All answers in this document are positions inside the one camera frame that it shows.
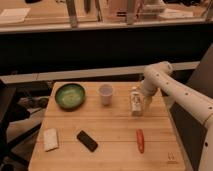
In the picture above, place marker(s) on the white bottle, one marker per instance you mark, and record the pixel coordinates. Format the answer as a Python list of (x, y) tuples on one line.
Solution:
[(135, 101)]

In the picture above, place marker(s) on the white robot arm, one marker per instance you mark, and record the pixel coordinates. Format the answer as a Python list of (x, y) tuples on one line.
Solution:
[(200, 106)]

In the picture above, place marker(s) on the white paper cup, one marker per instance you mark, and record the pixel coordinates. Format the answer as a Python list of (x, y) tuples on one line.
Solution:
[(106, 92)]

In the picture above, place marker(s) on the grey metal post right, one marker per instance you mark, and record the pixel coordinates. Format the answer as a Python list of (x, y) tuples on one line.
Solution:
[(130, 12)]

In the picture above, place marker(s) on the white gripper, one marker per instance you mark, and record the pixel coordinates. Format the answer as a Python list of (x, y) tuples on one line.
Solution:
[(147, 100)]

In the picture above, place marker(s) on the wooden table board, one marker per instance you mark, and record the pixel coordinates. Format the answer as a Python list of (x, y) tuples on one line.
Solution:
[(114, 129)]

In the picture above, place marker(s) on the white paper sheet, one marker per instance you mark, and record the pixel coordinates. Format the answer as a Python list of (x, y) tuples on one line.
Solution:
[(16, 15)]

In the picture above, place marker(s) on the black rectangular block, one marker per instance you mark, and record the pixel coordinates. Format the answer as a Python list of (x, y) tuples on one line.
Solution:
[(87, 141)]

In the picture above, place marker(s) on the red chili pepper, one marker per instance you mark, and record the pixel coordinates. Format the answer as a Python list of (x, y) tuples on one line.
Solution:
[(140, 140)]

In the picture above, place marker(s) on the grey metal post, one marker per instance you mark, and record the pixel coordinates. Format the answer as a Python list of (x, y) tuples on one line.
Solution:
[(130, 12), (72, 13)]

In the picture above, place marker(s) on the white folded cloth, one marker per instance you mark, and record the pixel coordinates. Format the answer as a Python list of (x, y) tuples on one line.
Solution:
[(50, 139)]

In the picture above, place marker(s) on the green ceramic bowl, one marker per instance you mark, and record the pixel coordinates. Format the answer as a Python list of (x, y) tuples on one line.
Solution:
[(70, 96)]

